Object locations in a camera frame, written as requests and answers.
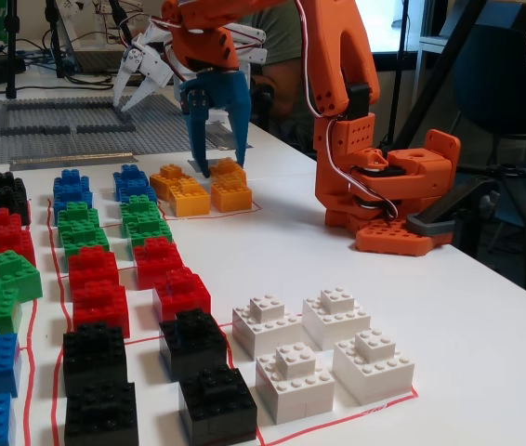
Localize orange and blue gripper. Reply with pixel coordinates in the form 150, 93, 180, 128
169, 26, 251, 178

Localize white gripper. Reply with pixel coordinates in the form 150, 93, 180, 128
112, 33, 175, 112

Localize yellow lego block stack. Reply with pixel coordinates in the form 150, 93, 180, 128
168, 178, 212, 218
209, 157, 249, 185
210, 178, 254, 214
150, 164, 194, 202

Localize person's bare forearm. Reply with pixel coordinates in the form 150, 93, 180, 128
260, 58, 318, 120

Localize grey tape square marker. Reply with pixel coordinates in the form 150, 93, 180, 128
187, 158, 220, 174

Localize black lego block stack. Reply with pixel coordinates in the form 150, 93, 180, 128
61, 321, 127, 396
159, 308, 228, 382
63, 378, 139, 446
0, 171, 27, 191
178, 365, 258, 446
0, 185, 32, 227

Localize white lego block stack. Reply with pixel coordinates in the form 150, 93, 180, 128
332, 328, 416, 406
302, 286, 372, 350
231, 294, 304, 359
255, 342, 336, 425

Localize grey lego baseplate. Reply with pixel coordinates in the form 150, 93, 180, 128
0, 95, 227, 168

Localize person in green shirt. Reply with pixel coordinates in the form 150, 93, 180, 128
239, 0, 324, 154

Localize thin black stand pole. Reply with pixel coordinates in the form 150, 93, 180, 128
391, 0, 411, 145

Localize black diagonal pole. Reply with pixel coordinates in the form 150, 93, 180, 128
386, 0, 487, 150

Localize white background desk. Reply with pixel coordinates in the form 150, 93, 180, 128
418, 34, 526, 64

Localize grey and black table clamp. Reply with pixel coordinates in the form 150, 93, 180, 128
404, 174, 501, 245

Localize blue chair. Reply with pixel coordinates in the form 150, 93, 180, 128
448, 22, 526, 255

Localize grey duct tape strip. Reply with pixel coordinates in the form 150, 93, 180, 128
9, 151, 139, 172
204, 118, 255, 152

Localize red white servo cable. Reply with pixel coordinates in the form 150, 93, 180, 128
295, 0, 401, 222

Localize grey corner brick wall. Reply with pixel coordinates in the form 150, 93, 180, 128
0, 124, 42, 138

